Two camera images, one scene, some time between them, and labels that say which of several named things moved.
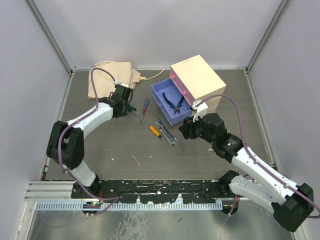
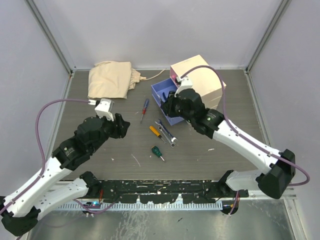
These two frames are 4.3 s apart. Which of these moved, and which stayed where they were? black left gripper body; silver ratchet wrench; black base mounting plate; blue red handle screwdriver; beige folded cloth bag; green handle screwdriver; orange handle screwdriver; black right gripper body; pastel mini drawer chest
Moved: black left gripper body; green handle screwdriver; black right gripper body
Stayed: pastel mini drawer chest; silver ratchet wrench; black base mounting plate; beige folded cloth bag; orange handle screwdriver; blue red handle screwdriver
